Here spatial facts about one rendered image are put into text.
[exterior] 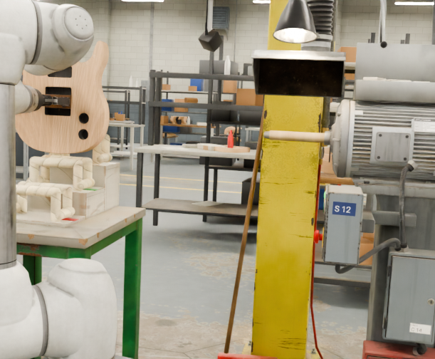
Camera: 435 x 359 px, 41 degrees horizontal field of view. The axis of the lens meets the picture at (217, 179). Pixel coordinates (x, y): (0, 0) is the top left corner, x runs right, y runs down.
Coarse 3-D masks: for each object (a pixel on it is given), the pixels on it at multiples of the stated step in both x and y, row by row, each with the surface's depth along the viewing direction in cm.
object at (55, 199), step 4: (52, 196) 190; (56, 196) 190; (60, 196) 191; (52, 200) 190; (56, 200) 190; (60, 200) 191; (52, 204) 190; (56, 204) 190; (60, 204) 191; (52, 208) 190; (56, 208) 190; (60, 208) 191; (52, 212) 190; (56, 212) 190; (52, 216) 190; (52, 220) 191; (56, 220) 191; (60, 220) 192
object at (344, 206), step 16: (336, 192) 160; (352, 192) 161; (336, 208) 161; (352, 208) 160; (336, 224) 161; (352, 224) 160; (336, 240) 162; (352, 240) 161; (336, 256) 162; (352, 256) 161; (368, 256) 175
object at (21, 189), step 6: (18, 186) 193; (24, 186) 192; (30, 186) 192; (36, 186) 192; (18, 192) 192; (24, 192) 192; (30, 192) 191; (36, 192) 191; (42, 192) 190; (48, 192) 190; (54, 192) 189; (60, 192) 191
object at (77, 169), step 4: (76, 168) 204; (80, 168) 205; (76, 172) 204; (80, 172) 205; (76, 176) 204; (80, 176) 205; (76, 180) 205; (80, 180) 205; (76, 184) 205; (76, 188) 205
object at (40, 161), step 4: (32, 160) 207; (36, 160) 207; (40, 160) 207; (44, 160) 206; (48, 160) 206; (52, 160) 206; (56, 160) 206; (60, 160) 205; (64, 160) 205; (68, 160) 205; (72, 160) 205; (76, 160) 204; (80, 160) 205; (36, 164) 208; (40, 164) 207; (44, 164) 207; (48, 164) 206; (52, 164) 206; (56, 164) 206; (60, 164) 205; (64, 164) 205; (68, 164) 205; (72, 164) 204; (76, 164) 204; (80, 164) 205
